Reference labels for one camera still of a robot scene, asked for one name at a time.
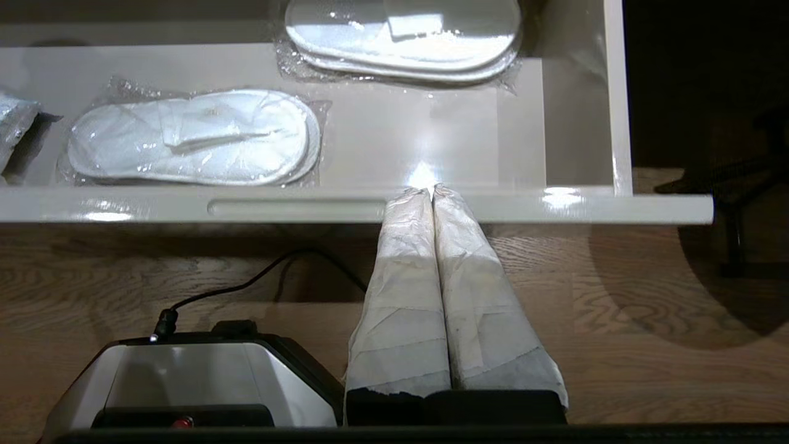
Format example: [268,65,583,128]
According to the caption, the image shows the white slippers in plastic bag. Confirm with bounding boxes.
[57,76,333,189]
[274,0,526,94]

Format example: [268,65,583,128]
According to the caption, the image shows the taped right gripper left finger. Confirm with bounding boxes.
[343,187,452,427]

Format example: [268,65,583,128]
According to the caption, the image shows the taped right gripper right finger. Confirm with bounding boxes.
[433,184,569,411]

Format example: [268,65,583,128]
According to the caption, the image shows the black floor power cable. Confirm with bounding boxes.
[150,248,370,341]

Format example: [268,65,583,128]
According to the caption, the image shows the white glossy drawer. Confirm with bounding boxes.
[0,0,716,226]

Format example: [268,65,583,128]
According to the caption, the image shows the black silver robot base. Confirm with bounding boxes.
[39,319,347,444]

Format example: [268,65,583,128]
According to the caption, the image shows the blue patterned tissue pack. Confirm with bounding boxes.
[0,88,42,178]

